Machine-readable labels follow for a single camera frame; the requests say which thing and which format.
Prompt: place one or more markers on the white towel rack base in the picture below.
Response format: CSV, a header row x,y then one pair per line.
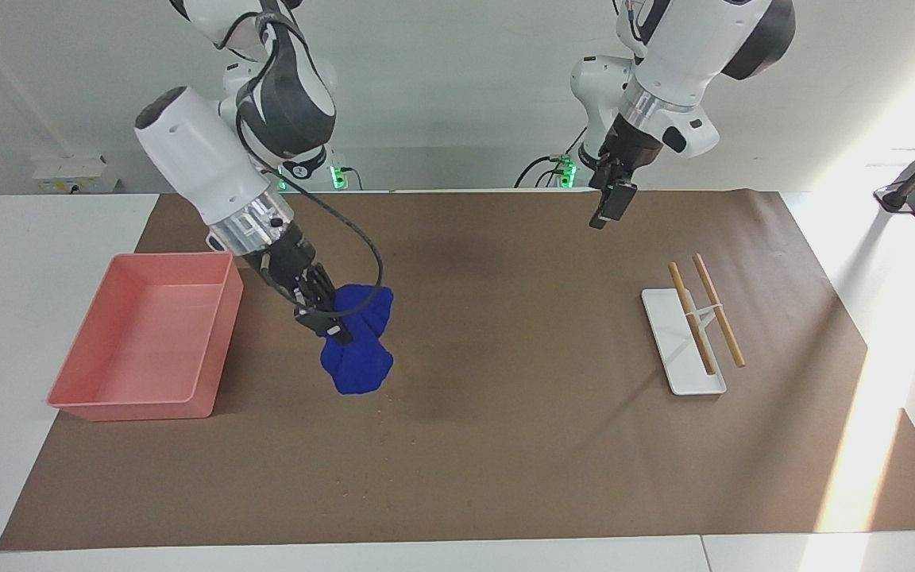
x,y
668,334

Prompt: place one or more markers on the wooden rack rod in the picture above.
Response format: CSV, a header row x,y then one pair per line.
x,y
701,342
731,342

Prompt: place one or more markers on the pink plastic bin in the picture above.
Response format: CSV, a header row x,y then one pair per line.
x,y
148,342

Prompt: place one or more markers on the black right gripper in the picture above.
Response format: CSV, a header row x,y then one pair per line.
x,y
287,266

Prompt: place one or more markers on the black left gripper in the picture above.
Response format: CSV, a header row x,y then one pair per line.
x,y
628,155

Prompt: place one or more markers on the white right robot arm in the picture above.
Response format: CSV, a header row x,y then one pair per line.
x,y
203,167

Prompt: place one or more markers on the brown paper table mat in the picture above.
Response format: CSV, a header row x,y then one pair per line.
x,y
505,357

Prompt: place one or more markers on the blue towel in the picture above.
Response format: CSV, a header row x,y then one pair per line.
x,y
362,365

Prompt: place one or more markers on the white power strip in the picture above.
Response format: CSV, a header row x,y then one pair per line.
x,y
68,171

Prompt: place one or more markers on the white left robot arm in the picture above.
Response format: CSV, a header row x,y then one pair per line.
x,y
688,48

